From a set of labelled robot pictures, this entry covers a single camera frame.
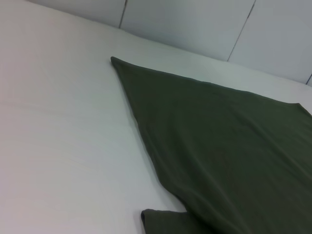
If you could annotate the dark green t-shirt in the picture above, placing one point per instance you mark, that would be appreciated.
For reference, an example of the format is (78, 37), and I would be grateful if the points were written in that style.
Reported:
(219, 146)

